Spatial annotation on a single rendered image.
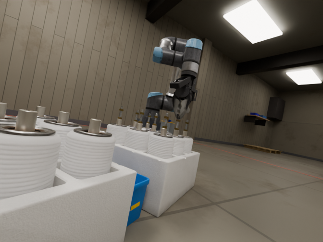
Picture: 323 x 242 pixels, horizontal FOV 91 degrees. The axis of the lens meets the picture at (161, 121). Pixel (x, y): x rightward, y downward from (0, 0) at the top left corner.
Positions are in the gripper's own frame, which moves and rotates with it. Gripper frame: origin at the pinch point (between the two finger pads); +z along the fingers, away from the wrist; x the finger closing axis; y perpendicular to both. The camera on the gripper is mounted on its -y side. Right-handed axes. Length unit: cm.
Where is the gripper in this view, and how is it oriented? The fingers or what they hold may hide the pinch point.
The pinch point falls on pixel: (178, 115)
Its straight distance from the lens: 70.9
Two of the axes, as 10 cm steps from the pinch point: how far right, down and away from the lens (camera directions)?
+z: -1.9, 9.8, -0.1
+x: -7.8, -1.4, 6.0
